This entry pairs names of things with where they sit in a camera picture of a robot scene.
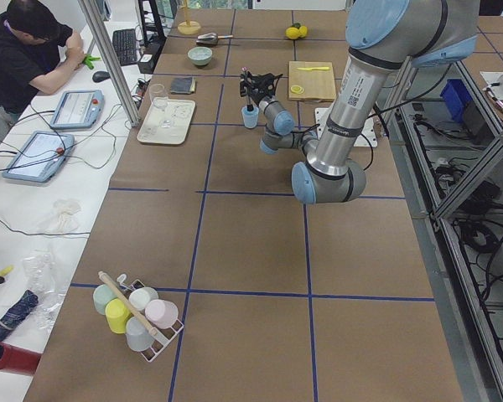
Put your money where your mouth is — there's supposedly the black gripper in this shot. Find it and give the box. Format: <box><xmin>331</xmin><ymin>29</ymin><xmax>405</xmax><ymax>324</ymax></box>
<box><xmin>240</xmin><ymin>71</ymin><xmax>283</xmax><ymax>107</ymax></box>

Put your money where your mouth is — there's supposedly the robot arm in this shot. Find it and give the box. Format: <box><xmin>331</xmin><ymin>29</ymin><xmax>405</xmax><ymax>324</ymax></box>
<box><xmin>240</xmin><ymin>1</ymin><xmax>480</xmax><ymax>204</ymax></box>

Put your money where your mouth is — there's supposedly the light blue plastic cup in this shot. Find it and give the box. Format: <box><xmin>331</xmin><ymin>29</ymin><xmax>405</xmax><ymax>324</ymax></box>
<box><xmin>241</xmin><ymin>105</ymin><xmax>259</xmax><ymax>129</ymax></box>

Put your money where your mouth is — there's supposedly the yellow lemon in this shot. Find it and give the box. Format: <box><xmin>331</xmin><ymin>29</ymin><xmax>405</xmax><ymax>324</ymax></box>
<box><xmin>298</xmin><ymin>25</ymin><xmax>308</xmax><ymax>38</ymax></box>
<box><xmin>285</xmin><ymin>26</ymin><xmax>300</xmax><ymax>40</ymax></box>

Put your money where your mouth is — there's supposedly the wooden cup tree stand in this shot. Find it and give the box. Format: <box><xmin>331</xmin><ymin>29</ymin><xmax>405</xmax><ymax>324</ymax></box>
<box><xmin>177</xmin><ymin>0</ymin><xmax>201</xmax><ymax>35</ymax></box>

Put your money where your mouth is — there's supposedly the white cup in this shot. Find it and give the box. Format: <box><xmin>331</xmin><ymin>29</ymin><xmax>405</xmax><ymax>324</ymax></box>
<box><xmin>128</xmin><ymin>286</ymin><xmax>158</xmax><ymax>312</ymax></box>

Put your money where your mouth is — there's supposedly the pink cup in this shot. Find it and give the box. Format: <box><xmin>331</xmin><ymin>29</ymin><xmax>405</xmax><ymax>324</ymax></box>
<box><xmin>144</xmin><ymin>299</ymin><xmax>179</xmax><ymax>329</ymax></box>

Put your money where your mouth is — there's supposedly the mint green cup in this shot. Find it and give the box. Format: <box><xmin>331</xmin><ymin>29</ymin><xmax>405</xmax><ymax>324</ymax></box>
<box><xmin>92</xmin><ymin>284</ymin><xmax>116</xmax><ymax>315</ymax></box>

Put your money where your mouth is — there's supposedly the yellow cup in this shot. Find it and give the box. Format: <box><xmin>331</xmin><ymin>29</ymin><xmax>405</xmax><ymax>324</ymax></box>
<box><xmin>105</xmin><ymin>298</ymin><xmax>132</xmax><ymax>334</ymax></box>

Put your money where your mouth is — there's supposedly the grey cup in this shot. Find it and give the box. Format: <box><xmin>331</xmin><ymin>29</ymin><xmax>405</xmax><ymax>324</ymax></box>
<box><xmin>126</xmin><ymin>317</ymin><xmax>153</xmax><ymax>352</ymax></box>

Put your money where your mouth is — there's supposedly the green bowl of ice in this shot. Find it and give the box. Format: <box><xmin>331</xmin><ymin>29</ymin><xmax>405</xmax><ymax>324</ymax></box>
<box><xmin>187</xmin><ymin>46</ymin><xmax>213</xmax><ymax>67</ymax></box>

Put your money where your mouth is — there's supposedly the steel ice scoop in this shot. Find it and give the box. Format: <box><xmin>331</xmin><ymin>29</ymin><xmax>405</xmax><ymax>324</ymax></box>
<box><xmin>196</xmin><ymin>33</ymin><xmax>233</xmax><ymax>47</ymax></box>

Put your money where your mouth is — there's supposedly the bamboo cutting board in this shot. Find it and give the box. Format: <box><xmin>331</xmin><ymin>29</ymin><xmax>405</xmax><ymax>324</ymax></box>
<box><xmin>288</xmin><ymin>61</ymin><xmax>337</xmax><ymax>101</ymax></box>

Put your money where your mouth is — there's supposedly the yellow plastic knife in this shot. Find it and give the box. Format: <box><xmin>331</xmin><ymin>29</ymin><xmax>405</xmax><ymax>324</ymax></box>
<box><xmin>297</xmin><ymin>66</ymin><xmax>330</xmax><ymax>71</ymax></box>

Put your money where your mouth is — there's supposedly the grey folded cloth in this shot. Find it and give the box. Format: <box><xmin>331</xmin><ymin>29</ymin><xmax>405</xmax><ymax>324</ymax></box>
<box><xmin>170</xmin><ymin>76</ymin><xmax>196</xmax><ymax>95</ymax></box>

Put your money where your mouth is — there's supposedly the cream bear serving tray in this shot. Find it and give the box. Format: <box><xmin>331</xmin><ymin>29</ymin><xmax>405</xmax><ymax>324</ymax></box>
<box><xmin>137</xmin><ymin>97</ymin><xmax>195</xmax><ymax>146</ymax></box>

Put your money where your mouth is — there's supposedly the clear wine glass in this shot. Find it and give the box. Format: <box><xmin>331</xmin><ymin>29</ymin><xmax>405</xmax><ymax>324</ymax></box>
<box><xmin>148</xmin><ymin>83</ymin><xmax>173</xmax><ymax>128</ymax></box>

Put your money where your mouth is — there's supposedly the black keyboard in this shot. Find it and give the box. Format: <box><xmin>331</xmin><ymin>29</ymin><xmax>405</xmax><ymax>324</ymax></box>
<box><xmin>111</xmin><ymin>28</ymin><xmax>138</xmax><ymax>66</ymax></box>

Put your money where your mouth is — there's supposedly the black computer mouse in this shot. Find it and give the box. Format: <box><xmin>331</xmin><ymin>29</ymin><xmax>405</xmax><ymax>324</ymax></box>
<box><xmin>91</xmin><ymin>70</ymin><xmax>110</xmax><ymax>83</ymax></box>

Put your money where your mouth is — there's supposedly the blue teach pendant far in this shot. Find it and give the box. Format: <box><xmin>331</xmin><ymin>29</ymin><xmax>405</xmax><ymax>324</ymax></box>
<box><xmin>49</xmin><ymin>90</ymin><xmax>104</xmax><ymax>130</ymax></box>

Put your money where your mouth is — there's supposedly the blue teach pendant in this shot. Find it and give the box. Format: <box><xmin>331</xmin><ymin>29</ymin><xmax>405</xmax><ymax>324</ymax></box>
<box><xmin>2</xmin><ymin>131</ymin><xmax>75</xmax><ymax>183</ymax></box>
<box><xmin>49</xmin><ymin>90</ymin><xmax>104</xmax><ymax>130</ymax></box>

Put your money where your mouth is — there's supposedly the blue teach pendant near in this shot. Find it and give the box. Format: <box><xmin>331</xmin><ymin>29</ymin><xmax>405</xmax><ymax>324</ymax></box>
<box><xmin>2</xmin><ymin>131</ymin><xmax>75</xmax><ymax>183</ymax></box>

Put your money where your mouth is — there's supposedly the seated person in black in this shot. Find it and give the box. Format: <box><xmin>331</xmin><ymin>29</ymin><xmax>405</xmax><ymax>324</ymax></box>
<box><xmin>0</xmin><ymin>1</ymin><xmax>86</xmax><ymax>118</ymax></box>

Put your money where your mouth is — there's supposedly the white crumpled cloth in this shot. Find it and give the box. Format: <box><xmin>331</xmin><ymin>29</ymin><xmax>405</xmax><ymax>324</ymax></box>
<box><xmin>38</xmin><ymin>198</ymin><xmax>81</xmax><ymax>235</ymax></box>

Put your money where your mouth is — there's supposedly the clear plastic bag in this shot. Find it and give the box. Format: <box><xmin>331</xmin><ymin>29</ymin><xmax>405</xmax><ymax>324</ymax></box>
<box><xmin>22</xmin><ymin>250</ymin><xmax>70</xmax><ymax>333</ymax></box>

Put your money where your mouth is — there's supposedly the blue plaid folded umbrella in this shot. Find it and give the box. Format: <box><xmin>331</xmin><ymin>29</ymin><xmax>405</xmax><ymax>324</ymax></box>
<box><xmin>0</xmin><ymin>290</ymin><xmax>39</xmax><ymax>342</ymax></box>

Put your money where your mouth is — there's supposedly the red cylinder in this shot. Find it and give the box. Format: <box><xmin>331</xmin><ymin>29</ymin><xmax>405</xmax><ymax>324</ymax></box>
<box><xmin>0</xmin><ymin>343</ymin><xmax>41</xmax><ymax>376</ymax></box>

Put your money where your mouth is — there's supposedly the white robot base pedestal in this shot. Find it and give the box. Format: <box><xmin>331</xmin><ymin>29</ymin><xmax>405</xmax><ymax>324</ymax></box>
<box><xmin>314</xmin><ymin>107</ymin><xmax>377</xmax><ymax>148</ymax></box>

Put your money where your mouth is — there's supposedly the aluminium frame post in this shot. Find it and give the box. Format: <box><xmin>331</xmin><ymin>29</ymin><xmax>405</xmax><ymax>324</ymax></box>
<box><xmin>78</xmin><ymin>0</ymin><xmax>140</xmax><ymax>127</ymax></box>

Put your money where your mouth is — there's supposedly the wooden rack handle rod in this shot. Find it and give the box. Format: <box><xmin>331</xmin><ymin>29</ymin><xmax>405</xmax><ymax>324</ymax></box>
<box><xmin>98</xmin><ymin>271</ymin><xmax>158</xmax><ymax>338</ymax></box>

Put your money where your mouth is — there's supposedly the white wire cup rack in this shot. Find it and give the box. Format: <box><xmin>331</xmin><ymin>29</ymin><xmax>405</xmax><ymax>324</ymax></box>
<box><xmin>117</xmin><ymin>274</ymin><xmax>184</xmax><ymax>362</ymax></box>

